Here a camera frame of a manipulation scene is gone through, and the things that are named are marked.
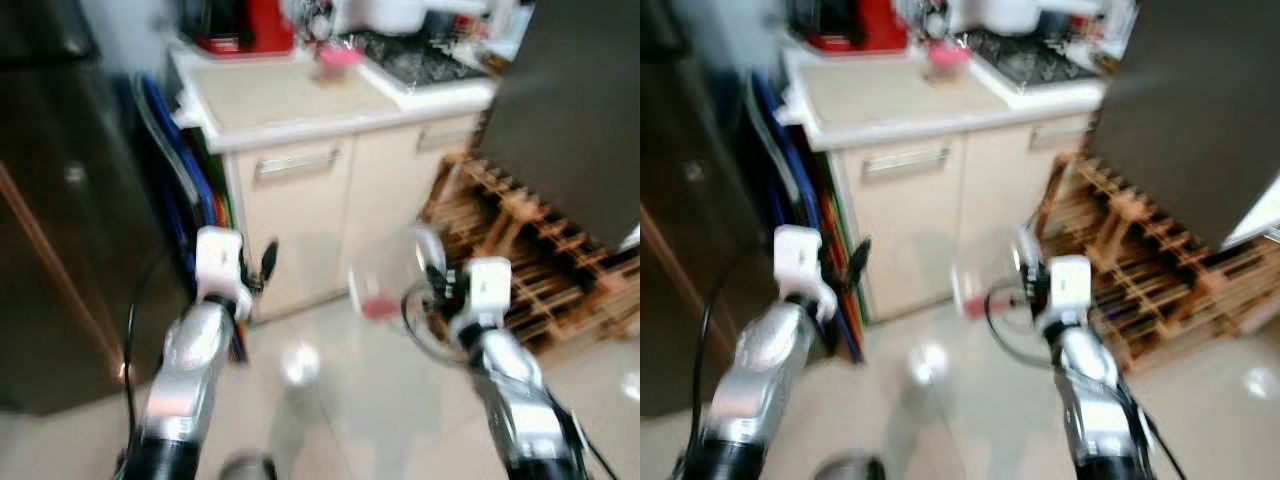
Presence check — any tall black glossy fridge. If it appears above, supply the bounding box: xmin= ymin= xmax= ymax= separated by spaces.
xmin=640 ymin=0 xmax=791 ymax=418
xmin=0 ymin=0 xmax=199 ymax=418

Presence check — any steel mini fridge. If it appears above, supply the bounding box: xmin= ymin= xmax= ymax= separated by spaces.
xmin=478 ymin=0 xmax=641 ymax=253
xmin=1088 ymin=0 xmax=1280 ymax=251

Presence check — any beige kitchen cabinet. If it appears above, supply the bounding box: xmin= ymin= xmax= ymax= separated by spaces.
xmin=830 ymin=108 xmax=1096 ymax=323
xmin=222 ymin=108 xmax=493 ymax=323

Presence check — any orange cutting board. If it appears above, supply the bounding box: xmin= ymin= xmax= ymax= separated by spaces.
xmin=212 ymin=175 xmax=239 ymax=233
xmin=818 ymin=180 xmax=866 ymax=336

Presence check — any wooden wine rack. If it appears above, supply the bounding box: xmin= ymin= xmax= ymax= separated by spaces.
xmin=418 ymin=150 xmax=641 ymax=353
xmin=1035 ymin=150 xmax=1280 ymax=373

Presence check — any green cutting board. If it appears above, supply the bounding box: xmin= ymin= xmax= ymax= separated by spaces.
xmin=805 ymin=135 xmax=841 ymax=216
xmin=192 ymin=135 xmax=226 ymax=216

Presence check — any grey tray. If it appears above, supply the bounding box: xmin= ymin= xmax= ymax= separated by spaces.
xmin=128 ymin=72 xmax=196 ymax=216
xmin=742 ymin=72 xmax=801 ymax=216

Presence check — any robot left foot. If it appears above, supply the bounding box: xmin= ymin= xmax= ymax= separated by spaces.
xmin=216 ymin=452 xmax=278 ymax=480
xmin=815 ymin=453 xmax=888 ymax=480

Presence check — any pink lid food container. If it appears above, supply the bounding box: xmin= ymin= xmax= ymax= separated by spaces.
xmin=925 ymin=40 xmax=973 ymax=85
xmin=316 ymin=42 xmax=365 ymax=85

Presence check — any steel gas stove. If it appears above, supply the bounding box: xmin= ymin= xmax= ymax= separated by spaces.
xmin=965 ymin=28 xmax=1111 ymax=93
xmin=345 ymin=28 xmax=498 ymax=93

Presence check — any red coffee machine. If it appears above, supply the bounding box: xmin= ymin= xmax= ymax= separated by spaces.
xmin=188 ymin=0 xmax=299 ymax=57
xmin=790 ymin=0 xmax=911 ymax=55

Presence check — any white cooking pot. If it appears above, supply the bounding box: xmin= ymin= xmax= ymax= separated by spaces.
xmin=333 ymin=0 xmax=433 ymax=37
xmin=975 ymin=0 xmax=1046 ymax=37

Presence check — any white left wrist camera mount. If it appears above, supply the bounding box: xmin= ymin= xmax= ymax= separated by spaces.
xmin=773 ymin=224 xmax=839 ymax=323
xmin=194 ymin=226 xmax=253 ymax=323

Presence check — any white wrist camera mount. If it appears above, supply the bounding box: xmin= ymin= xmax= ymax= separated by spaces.
xmin=1044 ymin=254 xmax=1093 ymax=336
xmin=194 ymin=226 xmax=253 ymax=323
xmin=773 ymin=224 xmax=839 ymax=323
xmin=464 ymin=257 xmax=515 ymax=333

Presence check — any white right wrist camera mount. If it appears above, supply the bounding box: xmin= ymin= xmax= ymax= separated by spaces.
xmin=464 ymin=257 xmax=515 ymax=333
xmin=1044 ymin=254 xmax=1093 ymax=336

